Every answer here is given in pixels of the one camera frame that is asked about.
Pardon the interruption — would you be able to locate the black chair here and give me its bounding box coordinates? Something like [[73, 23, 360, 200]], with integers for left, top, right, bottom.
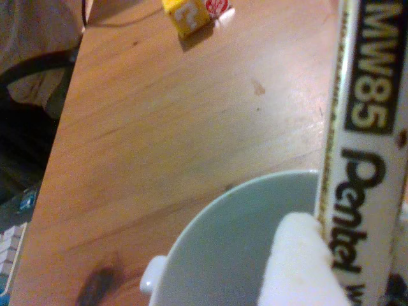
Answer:
[[0, 47, 79, 205]]

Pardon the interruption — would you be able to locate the red round tag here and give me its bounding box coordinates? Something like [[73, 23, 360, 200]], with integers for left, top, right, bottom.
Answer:
[[205, 0, 231, 15]]

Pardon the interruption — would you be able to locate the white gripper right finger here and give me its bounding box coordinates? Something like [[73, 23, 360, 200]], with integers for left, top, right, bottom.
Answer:
[[390, 203, 408, 278]]

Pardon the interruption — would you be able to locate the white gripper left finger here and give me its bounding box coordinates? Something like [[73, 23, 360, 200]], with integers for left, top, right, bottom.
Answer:
[[258, 212, 351, 306]]

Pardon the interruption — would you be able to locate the white mug green blue pattern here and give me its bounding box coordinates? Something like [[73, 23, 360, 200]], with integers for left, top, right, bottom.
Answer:
[[140, 170, 323, 306]]

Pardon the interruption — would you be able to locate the yellow question block keychain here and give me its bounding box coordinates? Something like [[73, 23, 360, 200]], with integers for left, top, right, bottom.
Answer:
[[161, 0, 213, 39]]

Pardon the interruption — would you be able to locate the white keyboard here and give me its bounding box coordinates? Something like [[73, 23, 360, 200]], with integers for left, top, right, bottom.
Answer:
[[0, 222, 28, 297]]

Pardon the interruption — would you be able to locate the white marker black cap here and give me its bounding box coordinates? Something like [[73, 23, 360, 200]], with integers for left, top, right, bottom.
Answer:
[[314, 0, 408, 306]]

